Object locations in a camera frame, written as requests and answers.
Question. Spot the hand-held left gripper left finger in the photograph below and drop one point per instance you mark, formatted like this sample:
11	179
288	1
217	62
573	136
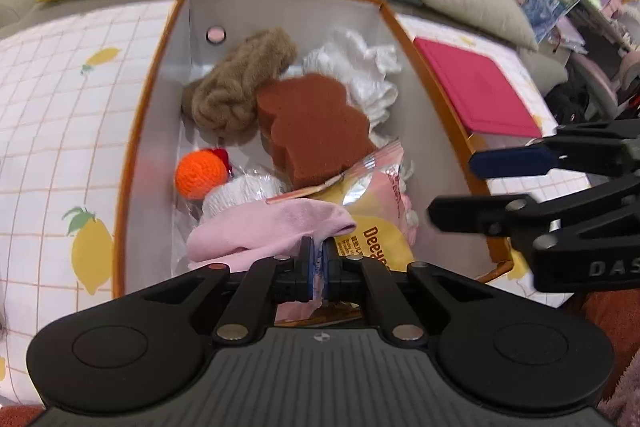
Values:
311	264

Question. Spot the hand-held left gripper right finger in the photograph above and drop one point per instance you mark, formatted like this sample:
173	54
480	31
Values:
329	267

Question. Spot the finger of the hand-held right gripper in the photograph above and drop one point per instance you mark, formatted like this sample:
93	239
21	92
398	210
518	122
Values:
510	162
465	213

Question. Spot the pink cloth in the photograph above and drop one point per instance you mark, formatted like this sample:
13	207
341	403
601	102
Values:
270	227

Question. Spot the pink yellow snack packet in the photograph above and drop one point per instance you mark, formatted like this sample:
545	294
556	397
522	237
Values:
380	207

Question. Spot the white yarn ball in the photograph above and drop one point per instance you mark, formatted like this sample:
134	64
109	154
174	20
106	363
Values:
240	194

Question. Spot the brown sponge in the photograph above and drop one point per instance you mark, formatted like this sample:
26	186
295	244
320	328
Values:
310	122

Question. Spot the orange crochet ball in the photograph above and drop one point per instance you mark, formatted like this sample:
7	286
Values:
200	172

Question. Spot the brown knotted plush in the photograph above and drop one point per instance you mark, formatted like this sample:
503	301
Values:
235	82

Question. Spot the orange-rimmed white storage box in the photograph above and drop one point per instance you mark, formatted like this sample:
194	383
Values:
200	17

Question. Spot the rust red rug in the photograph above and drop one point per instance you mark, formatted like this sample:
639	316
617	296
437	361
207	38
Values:
615	317

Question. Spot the black bag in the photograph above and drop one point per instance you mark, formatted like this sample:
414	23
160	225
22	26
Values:
575	102

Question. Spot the lemon print checked blanket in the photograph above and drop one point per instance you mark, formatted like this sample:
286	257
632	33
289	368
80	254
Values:
50	107

